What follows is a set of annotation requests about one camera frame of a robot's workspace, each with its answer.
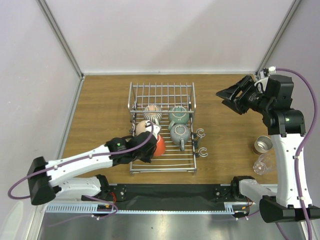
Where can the orange mug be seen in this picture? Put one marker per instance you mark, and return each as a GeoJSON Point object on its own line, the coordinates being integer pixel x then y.
{"type": "Point", "coordinates": [160, 146]}

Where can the black base mat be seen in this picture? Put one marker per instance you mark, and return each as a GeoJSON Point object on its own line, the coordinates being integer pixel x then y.
{"type": "Point", "coordinates": [171, 193]}

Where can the steel tumbler cup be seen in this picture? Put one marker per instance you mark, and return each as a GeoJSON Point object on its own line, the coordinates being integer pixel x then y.
{"type": "Point", "coordinates": [262, 145]}

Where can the beige ceramic mug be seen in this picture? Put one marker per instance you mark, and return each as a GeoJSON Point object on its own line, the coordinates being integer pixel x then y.
{"type": "Point", "coordinates": [140, 128]}

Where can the clear glass cup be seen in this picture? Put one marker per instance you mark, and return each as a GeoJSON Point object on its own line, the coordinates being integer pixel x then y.
{"type": "Point", "coordinates": [264, 164]}

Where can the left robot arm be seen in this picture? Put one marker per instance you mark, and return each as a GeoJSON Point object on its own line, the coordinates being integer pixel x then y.
{"type": "Point", "coordinates": [46, 177]}

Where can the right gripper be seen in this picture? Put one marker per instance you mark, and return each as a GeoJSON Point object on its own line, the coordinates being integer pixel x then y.
{"type": "Point", "coordinates": [241, 93]}

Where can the white ribbed mug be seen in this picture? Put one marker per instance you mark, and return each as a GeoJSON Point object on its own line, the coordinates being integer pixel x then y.
{"type": "Point", "coordinates": [153, 113]}

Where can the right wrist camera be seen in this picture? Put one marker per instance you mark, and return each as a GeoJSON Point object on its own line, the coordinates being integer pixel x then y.
{"type": "Point", "coordinates": [263, 76]}

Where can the metal wire dish rack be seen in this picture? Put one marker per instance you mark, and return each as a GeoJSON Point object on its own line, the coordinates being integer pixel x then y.
{"type": "Point", "coordinates": [165, 96]}

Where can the teal ceramic mug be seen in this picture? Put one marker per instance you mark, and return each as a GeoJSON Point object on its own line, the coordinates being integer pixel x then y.
{"type": "Point", "coordinates": [178, 115]}

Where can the white cable duct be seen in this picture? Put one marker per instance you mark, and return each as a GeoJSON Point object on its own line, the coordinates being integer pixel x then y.
{"type": "Point", "coordinates": [100, 209]}

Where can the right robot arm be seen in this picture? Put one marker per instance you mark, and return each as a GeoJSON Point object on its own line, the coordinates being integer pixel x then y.
{"type": "Point", "coordinates": [286, 128]}

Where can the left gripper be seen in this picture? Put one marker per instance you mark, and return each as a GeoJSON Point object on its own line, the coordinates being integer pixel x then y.
{"type": "Point", "coordinates": [148, 158]}

